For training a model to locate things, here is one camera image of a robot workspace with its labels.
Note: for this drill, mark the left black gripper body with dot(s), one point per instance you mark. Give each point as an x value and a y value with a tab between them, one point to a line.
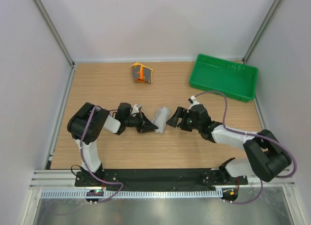
134	121

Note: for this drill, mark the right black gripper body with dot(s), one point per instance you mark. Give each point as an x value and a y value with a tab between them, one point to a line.
193	124

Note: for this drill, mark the grey panda towel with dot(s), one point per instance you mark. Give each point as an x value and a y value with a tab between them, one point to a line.
160	119

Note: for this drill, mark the grey orange towel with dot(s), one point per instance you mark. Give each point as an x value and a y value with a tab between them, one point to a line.
141	73

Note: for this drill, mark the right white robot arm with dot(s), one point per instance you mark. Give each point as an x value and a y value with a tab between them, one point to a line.
264	157

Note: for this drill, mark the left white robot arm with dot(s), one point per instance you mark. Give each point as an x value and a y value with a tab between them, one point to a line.
88	122

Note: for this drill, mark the green plastic tray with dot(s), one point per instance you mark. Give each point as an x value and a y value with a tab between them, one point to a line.
236	81

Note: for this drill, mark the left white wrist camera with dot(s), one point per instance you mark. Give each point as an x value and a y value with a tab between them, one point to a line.
136	110

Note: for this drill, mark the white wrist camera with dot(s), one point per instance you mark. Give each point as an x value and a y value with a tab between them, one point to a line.
136	110
193	101

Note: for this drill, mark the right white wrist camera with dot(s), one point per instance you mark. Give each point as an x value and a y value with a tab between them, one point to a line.
193	101

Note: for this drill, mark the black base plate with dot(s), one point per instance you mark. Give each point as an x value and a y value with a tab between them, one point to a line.
162	180

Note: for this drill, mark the white slotted cable duct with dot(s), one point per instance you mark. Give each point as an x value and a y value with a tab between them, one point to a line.
88	194

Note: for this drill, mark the right aluminium frame post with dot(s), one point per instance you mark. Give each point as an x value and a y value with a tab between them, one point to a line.
276	4

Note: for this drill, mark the aluminium frame post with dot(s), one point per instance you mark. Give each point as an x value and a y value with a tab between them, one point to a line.
46	17
276	4

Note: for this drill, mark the left aluminium frame post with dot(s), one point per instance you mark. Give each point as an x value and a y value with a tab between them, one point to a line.
46	17

